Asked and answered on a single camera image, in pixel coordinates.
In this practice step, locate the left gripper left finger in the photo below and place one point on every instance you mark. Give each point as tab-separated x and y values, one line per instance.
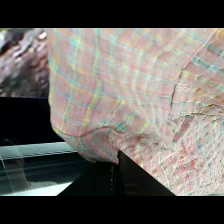
100	181

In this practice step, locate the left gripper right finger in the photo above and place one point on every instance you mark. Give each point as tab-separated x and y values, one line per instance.
136	181

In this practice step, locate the pink checked shirt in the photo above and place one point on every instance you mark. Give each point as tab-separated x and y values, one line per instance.
133	93

